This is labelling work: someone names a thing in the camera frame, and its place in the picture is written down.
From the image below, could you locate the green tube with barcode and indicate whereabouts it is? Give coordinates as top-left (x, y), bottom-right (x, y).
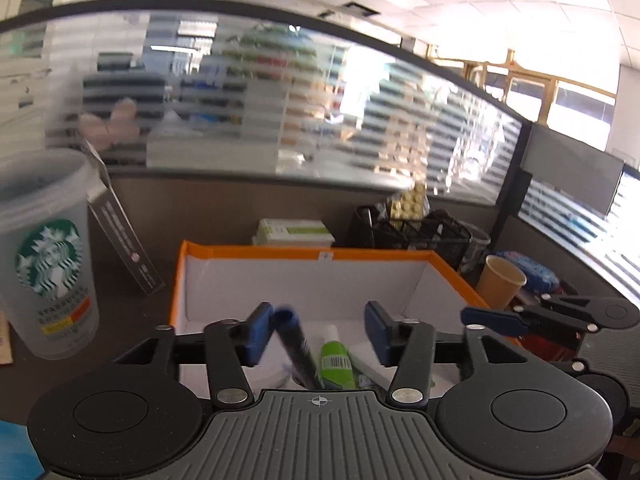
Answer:
top-left (320, 340), bottom-right (357, 390)

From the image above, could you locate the kraft paper packet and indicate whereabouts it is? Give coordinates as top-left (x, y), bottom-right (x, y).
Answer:
top-left (0, 310), bottom-right (16, 365)

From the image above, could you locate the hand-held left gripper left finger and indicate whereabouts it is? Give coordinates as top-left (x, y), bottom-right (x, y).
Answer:
top-left (114, 302), bottom-right (275, 408)

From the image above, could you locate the black mesh desk organizer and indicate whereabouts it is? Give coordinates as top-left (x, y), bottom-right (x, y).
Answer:
top-left (347, 205), bottom-right (473, 268)

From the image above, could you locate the grey leaning carton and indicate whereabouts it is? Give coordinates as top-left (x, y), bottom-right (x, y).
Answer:
top-left (82, 140), bottom-right (166, 297)

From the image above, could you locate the grey mesh basket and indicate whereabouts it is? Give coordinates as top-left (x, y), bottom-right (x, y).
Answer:
top-left (460, 222), bottom-right (493, 267)

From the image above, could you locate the blue snack packet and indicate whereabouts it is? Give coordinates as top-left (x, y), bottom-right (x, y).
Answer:
top-left (495, 251), bottom-right (560, 295)

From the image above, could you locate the green and white carton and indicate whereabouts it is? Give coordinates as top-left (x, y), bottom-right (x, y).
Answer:
top-left (252, 217), bottom-right (336, 248)

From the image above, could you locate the box of gold chocolates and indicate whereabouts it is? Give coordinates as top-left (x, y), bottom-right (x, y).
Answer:
top-left (387, 182), bottom-right (431, 221)

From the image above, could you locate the orange cardboard box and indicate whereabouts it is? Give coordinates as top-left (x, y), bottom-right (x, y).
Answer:
top-left (169, 240), bottom-right (521, 401)

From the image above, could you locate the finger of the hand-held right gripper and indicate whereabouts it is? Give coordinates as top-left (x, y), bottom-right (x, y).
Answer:
top-left (552, 357), bottom-right (632, 428)
top-left (460, 295), bottom-right (640, 361)

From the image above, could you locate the grey monitor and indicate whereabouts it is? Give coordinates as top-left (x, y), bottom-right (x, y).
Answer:
top-left (500, 122), bottom-right (626, 222)

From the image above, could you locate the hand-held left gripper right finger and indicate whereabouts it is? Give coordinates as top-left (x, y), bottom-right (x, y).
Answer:
top-left (364, 301), bottom-right (526, 406)

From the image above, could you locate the brown paper cup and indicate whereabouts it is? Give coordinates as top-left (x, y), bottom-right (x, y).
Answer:
top-left (475, 254), bottom-right (528, 311)

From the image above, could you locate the frosted plastic cup green logo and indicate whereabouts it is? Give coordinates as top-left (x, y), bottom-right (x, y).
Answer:
top-left (0, 149), bottom-right (108, 361)

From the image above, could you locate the pink plush toy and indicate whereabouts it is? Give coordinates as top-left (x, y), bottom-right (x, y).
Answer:
top-left (77, 97), bottom-right (143, 153)

